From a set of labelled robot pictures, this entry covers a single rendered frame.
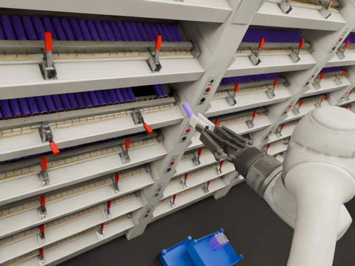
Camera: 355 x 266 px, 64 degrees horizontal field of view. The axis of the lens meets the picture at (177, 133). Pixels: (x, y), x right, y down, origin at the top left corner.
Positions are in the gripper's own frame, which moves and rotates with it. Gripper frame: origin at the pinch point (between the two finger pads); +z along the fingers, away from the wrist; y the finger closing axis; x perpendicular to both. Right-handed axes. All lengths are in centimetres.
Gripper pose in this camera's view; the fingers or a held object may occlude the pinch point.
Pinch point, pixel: (201, 124)
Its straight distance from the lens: 79.5
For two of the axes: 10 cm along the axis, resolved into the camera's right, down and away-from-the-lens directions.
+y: -7.8, 1.8, -6.0
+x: -2.1, 8.3, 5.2
